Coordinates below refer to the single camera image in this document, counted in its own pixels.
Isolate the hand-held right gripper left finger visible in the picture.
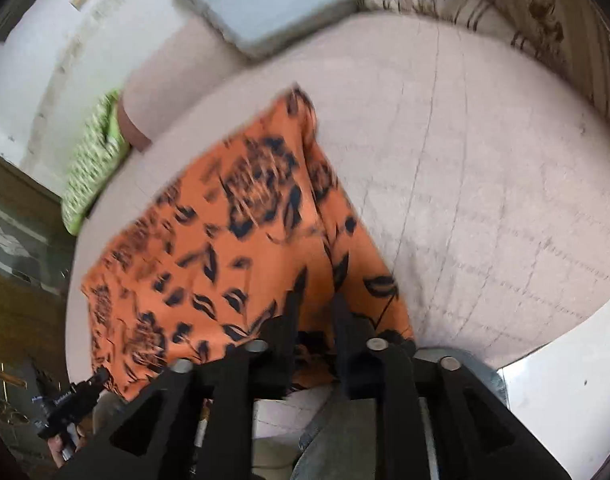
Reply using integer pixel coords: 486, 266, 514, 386
55, 305, 306, 480

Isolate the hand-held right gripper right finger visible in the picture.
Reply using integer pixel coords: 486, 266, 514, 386
332, 294, 571, 480

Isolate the orange black floral garment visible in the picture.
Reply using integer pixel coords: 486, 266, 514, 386
80, 85, 417, 403

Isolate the person's left hand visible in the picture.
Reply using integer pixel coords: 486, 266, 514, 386
49, 432, 83, 461

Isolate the wooden door with glass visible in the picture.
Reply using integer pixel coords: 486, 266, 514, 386
0, 145, 86, 480

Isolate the pink quilted mattress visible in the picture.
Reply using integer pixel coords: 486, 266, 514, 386
65, 10, 610, 401

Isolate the green checked pillow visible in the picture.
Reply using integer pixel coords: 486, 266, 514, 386
60, 89, 133, 236

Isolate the grey-blue pillow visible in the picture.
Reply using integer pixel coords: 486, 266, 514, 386
167, 0, 393, 58

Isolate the small striped floral cushion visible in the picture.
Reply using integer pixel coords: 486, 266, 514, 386
360, 0, 496, 36

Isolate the large striped floral cushion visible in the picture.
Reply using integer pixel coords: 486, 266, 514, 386
395, 0, 610, 131

